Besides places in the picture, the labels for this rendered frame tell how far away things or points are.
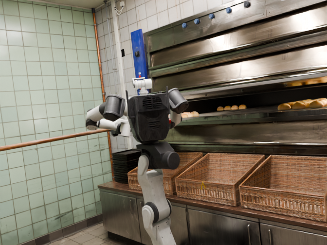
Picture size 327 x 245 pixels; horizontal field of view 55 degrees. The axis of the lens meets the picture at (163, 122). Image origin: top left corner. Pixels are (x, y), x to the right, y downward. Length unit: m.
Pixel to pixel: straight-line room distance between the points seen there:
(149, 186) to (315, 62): 1.41
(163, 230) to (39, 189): 1.78
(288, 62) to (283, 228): 1.16
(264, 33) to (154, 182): 1.38
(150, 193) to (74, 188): 1.80
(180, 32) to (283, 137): 1.36
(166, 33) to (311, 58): 1.43
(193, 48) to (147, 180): 1.38
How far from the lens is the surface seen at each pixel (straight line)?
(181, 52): 3.06
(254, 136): 2.64
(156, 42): 3.32
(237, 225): 2.27
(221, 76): 2.76
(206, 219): 2.42
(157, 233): 2.22
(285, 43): 2.52
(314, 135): 2.46
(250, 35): 2.65
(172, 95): 2.14
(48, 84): 3.68
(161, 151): 1.99
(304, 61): 2.45
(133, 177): 2.97
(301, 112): 2.47
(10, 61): 3.58
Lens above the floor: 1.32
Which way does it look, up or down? 3 degrees down
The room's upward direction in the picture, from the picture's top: 6 degrees counter-clockwise
